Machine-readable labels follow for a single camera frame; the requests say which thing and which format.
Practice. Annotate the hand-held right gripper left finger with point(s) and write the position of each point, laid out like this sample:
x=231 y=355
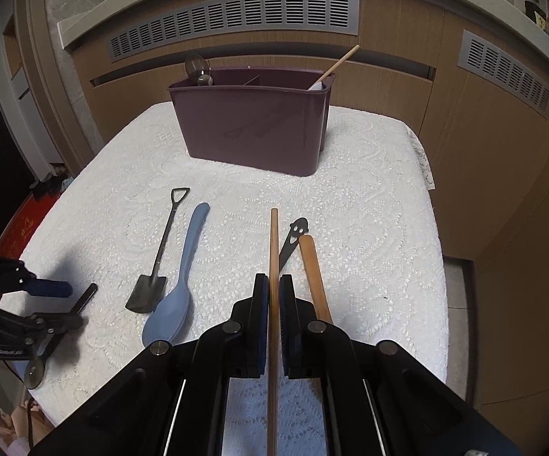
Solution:
x=261 y=323

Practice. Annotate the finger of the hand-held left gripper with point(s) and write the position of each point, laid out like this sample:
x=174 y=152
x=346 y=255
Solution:
x=60 y=324
x=51 y=289

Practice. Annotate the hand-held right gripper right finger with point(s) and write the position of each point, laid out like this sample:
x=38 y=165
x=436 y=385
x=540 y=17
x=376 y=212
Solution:
x=285 y=323

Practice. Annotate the brown wooden spoon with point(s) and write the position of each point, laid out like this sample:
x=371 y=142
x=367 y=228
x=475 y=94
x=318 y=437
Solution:
x=312 y=270

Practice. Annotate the wooden chopstick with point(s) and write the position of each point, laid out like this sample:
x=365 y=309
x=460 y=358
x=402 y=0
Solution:
x=338 y=62
x=274 y=247

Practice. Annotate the black shovel shaped spoon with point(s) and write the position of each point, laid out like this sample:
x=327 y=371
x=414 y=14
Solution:
x=146 y=294

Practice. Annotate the blue grey plastic spoon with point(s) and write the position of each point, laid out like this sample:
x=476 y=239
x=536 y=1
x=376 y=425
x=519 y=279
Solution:
x=170 y=313

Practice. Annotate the purple plastic utensil holder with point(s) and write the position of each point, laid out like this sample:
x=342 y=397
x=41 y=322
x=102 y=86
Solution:
x=250 y=128

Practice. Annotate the dark metal spoon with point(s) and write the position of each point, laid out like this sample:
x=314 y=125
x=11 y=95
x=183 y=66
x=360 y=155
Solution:
x=193 y=64

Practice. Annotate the red floor mat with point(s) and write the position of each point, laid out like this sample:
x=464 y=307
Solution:
x=22 y=228

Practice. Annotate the person's pink clothing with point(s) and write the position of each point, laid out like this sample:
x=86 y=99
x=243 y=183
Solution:
x=13 y=430

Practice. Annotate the pile of shoes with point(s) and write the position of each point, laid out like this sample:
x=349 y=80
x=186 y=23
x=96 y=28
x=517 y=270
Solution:
x=51 y=180

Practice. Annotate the white lace tablecloth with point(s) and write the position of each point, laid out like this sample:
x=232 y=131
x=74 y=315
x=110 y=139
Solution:
x=374 y=247

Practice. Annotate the white shelf cabinet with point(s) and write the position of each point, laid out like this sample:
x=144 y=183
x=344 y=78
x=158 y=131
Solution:
x=22 y=80

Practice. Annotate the brown wooden cabinet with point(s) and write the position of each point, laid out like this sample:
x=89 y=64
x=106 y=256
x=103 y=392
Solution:
x=493 y=175

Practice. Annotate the long grey vent grille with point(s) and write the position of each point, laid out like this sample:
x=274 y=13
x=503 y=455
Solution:
x=231 y=19

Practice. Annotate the short grey vent grille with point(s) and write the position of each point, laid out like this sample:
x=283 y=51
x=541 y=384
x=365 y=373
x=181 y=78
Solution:
x=502 y=69

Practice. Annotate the white stone countertop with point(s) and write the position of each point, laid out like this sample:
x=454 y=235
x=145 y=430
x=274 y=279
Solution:
x=512 y=9

